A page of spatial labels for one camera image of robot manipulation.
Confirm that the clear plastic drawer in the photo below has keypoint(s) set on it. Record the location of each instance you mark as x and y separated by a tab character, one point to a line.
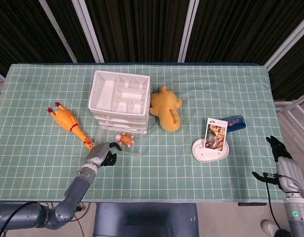
133	149

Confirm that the white oval card stand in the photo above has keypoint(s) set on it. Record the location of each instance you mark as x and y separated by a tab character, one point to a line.
206	155

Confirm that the green checked tablecloth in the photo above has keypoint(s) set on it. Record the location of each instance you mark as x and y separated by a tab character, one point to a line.
166	172

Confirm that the small brown turtle toy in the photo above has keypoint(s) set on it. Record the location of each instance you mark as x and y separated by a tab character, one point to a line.
125	139

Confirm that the blue rectangular box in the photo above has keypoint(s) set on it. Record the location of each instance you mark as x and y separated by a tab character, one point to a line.
237	123

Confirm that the yellow rubber chicken toy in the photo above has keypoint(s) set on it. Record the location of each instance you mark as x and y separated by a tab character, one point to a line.
65	118

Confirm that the white aluminium frame post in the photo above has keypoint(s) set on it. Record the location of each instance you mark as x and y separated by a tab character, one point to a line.
89	32
187	32
58	32
287	47

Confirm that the white plastic drawer organizer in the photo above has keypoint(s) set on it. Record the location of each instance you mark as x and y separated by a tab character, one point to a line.
102	93

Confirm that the yellow plush animal toy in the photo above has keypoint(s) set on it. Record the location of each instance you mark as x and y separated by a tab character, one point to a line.
166	108

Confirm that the white metal frame rack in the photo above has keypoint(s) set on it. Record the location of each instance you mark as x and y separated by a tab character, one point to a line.
293	106

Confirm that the black pleated curtain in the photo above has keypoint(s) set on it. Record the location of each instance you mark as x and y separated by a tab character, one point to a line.
147	24

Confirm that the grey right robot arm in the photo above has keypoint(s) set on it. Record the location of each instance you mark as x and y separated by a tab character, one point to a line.
297	217

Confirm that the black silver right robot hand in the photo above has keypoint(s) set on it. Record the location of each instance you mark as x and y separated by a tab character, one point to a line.
290	172

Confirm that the printed photo card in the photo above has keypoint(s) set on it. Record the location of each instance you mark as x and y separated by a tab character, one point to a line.
216	134

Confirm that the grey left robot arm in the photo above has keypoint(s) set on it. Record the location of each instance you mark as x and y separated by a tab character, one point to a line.
75	190

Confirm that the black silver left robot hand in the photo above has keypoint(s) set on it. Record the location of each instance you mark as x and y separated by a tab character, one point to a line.
97	154

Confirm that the blue-grey robot torso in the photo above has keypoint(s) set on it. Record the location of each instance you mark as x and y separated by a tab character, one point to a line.
144	219

